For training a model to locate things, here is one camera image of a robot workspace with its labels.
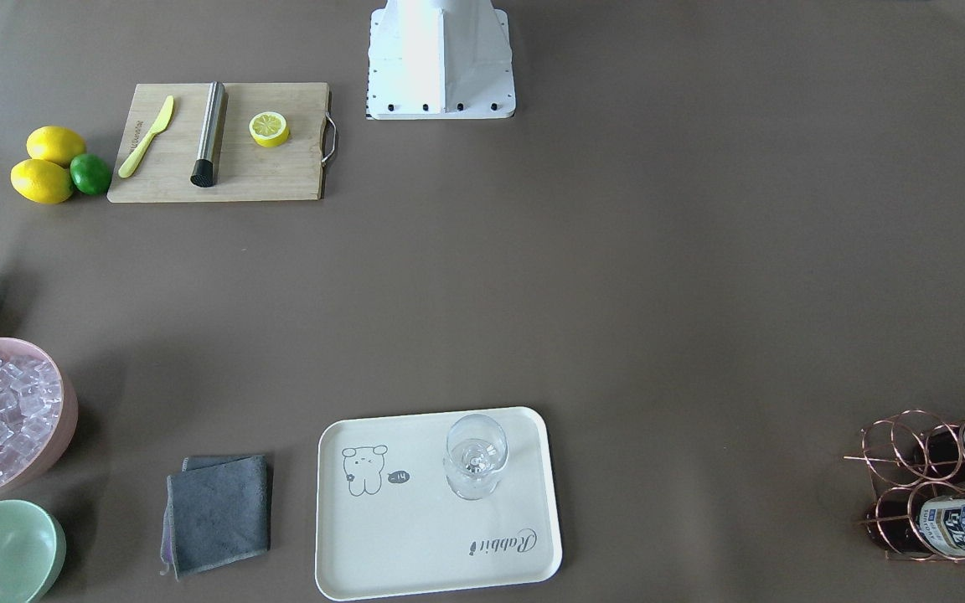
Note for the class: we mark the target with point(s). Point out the copper wire bottle basket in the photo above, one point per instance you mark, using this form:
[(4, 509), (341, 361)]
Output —
[(887, 451)]

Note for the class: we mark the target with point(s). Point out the clear wine glass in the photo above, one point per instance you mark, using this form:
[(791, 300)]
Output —
[(476, 456)]

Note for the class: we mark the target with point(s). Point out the cream rabbit tray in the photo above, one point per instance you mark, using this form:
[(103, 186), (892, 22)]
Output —
[(389, 523)]

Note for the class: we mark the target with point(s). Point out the wooden cutting board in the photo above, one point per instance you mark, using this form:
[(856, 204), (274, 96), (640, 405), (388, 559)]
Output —
[(244, 171)]

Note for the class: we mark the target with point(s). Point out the half lemon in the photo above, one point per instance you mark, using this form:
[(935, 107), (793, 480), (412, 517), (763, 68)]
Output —
[(269, 129)]

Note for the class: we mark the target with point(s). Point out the steel muddler black tip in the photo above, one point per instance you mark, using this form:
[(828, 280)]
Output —
[(205, 166)]

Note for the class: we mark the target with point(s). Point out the grey folded cloth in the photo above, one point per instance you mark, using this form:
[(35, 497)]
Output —
[(217, 512)]

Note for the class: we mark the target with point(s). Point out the yellow plastic knife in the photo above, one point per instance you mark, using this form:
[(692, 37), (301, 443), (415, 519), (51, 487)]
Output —
[(158, 126)]

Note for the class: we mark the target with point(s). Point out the green lime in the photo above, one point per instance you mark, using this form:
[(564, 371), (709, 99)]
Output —
[(90, 174)]

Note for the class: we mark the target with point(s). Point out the yellow lemon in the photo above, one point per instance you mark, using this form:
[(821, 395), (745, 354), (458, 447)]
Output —
[(42, 181), (55, 144)]

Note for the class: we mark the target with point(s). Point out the pink bowl with ice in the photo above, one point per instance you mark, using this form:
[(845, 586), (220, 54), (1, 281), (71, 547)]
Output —
[(38, 412)]

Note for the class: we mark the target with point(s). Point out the green bowl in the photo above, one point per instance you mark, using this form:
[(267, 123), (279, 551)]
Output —
[(32, 551)]

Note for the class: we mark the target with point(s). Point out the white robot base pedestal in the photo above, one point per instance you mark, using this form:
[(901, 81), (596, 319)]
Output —
[(440, 60)]

